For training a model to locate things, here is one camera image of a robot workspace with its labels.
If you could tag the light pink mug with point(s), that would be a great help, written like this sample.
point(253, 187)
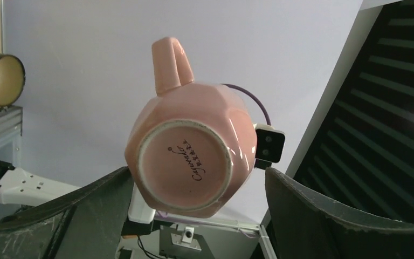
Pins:
point(194, 144)

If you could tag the dark ceramic bowl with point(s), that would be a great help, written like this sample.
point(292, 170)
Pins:
point(12, 79)

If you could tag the black base frame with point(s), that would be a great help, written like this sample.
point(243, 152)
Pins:
point(11, 121)

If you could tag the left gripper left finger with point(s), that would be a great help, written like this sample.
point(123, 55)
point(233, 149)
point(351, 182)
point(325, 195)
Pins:
point(85, 223)

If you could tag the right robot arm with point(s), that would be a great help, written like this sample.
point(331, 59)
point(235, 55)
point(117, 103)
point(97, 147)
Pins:
point(20, 187)

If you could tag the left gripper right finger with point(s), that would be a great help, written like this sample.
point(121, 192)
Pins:
point(308, 224)

